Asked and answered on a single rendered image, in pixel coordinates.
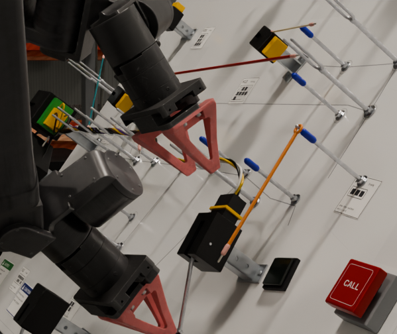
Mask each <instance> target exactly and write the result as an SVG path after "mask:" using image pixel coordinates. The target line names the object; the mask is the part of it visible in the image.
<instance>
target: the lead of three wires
mask: <svg viewBox="0 0 397 334"><path fill-rule="evenodd" d="M219 160H220V163H226V164H230V165H232V166H233V167H234V168H235V169H236V170H237V173H238V177H239V181H238V184H237V187H236V189H235V192H234V194H236V195H237V196H239V194H240V191H241V187H242V186H243V183H244V176H243V170H242V168H241V166H240V165H239V164H237V163H236V162H235V161H234V160H232V159H230V158H221V157H219Z"/></svg>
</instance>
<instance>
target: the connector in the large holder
mask: <svg viewBox="0 0 397 334"><path fill-rule="evenodd" d="M62 103H63V102H61V101H60V100H59V99H58V98H54V99H53V100H52V101H51V102H50V104H49V106H48V107H47V108H46V110H45V111H44V113H43V114H42V115H41V117H40V118H39V120H38V121H37V122H36V123H37V124H39V125H40V126H41V127H42V128H44V129H46V130H47V131H48V132H49V133H51V134H52V135H55V134H56V133H57V131H58V130H57V129H55V132H56V133H55V132H54V134H53V130H54V124H55V120H56V118H54V117H53V116H52V114H55V113H58V118H59V119H60V117H61V114H62V112H61V110H59V109H58V108H57V107H59V106H60V105H61V104H62ZM64 110H65V112H67V113H68V114H69V115H71V114H72V113H73V112H74V110H72V109H71V108H69V107H68V106H67V105H66V104H65V108H64ZM64 115H65V114H63V116H62V121H63V122H65V123H66V121H67V120H68V116H66V117H64ZM63 126H64V124H62V123H60V126H59V130H60V129H62V127H63Z"/></svg>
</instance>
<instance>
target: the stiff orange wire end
mask: <svg viewBox="0 0 397 334"><path fill-rule="evenodd" d="M298 126H299V127H300V129H299V130H298V129H297V128H295V129H294V134H293V136H292V138H291V139H290V141H289V142H288V144H287V145H286V148H285V149H284V151H283V152H282V154H281V155H280V158H279V159H278V160H277V162H276V164H275V165H274V167H273V169H272V170H271V172H270V174H269V175H268V177H267V179H266V180H265V182H264V183H263V185H262V187H261V189H260V190H259V192H258V193H257V195H256V197H255V198H254V200H253V202H252V203H251V205H250V207H249V208H248V210H247V212H246V213H245V215H244V216H243V218H242V219H241V222H240V223H239V225H238V226H237V228H236V229H235V232H234V233H233V234H232V236H231V238H230V239H229V241H228V243H227V244H226V245H225V246H224V248H223V250H222V251H221V256H220V257H219V260H218V261H217V262H219V261H220V260H221V259H222V257H223V256H225V255H226V253H227V251H228V250H229V248H230V246H231V243H232V242H233V240H234V239H235V237H236V236H237V233H238V232H239V230H240V229H241V227H242V226H243V224H244V222H245V221H246V219H247V217H248V216H249V214H250V212H251V211H252V209H253V207H254V206H255V204H256V202H257V201H258V199H259V197H260V196H261V194H262V192H263V191H264V189H265V187H266V186H267V184H268V183H269V181H270V179H271V177H272V176H273V174H274V173H275V171H276V169H277V167H278V166H279V164H280V163H281V161H282V159H283V158H284V156H285V155H286V153H287V151H288V149H289V148H290V146H291V145H292V143H293V141H294V140H295V138H296V137H297V135H298V134H299V133H300V132H301V131H302V129H303V127H304V126H303V125H302V124H299V125H298ZM297 130H298V131H297Z"/></svg>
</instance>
